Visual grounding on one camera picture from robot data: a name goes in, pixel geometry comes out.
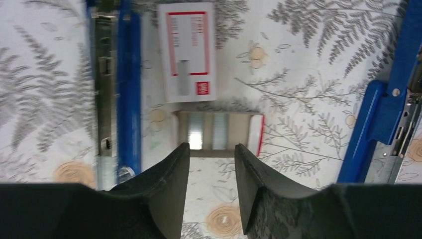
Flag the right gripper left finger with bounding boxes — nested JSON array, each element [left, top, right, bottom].
[[110, 143, 190, 239]]

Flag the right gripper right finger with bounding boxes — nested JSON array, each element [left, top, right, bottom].
[[234, 144, 330, 239]]

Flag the staples box tray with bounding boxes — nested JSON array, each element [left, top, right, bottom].
[[170, 111, 266, 158]]

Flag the blue stapler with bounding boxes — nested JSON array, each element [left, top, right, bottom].
[[337, 0, 422, 184], [86, 0, 142, 190]]

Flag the red white staples box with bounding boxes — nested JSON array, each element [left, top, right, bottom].
[[157, 2, 217, 103]]

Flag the grey staple strip block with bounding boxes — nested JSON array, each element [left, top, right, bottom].
[[188, 112, 204, 150]]

